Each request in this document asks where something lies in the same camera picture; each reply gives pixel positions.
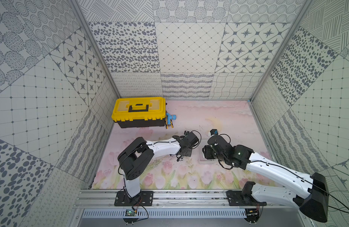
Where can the yellow black toolbox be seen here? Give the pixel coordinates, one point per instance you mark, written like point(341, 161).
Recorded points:
point(140, 112)

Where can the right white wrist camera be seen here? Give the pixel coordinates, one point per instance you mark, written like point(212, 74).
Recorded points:
point(214, 132)

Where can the blue yellow hand tool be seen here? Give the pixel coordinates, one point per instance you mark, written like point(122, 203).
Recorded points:
point(169, 120)

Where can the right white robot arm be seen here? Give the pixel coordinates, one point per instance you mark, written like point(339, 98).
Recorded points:
point(308, 193)

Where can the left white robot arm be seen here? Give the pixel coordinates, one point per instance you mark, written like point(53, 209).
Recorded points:
point(134, 160)

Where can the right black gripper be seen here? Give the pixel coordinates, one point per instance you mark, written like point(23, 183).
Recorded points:
point(207, 152)

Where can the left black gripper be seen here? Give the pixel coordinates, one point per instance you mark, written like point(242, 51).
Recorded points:
point(183, 152)

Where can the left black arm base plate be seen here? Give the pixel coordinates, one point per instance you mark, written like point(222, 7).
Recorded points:
point(144, 198)

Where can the aluminium mounting rail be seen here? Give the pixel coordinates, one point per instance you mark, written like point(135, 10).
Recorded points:
point(175, 198)

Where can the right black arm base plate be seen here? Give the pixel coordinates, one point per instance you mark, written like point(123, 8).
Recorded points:
point(235, 198)

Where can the white slotted cable duct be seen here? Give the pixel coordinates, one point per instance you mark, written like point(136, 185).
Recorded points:
point(165, 213)

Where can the clear plastic storage box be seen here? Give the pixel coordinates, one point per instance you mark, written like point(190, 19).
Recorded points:
point(203, 161)

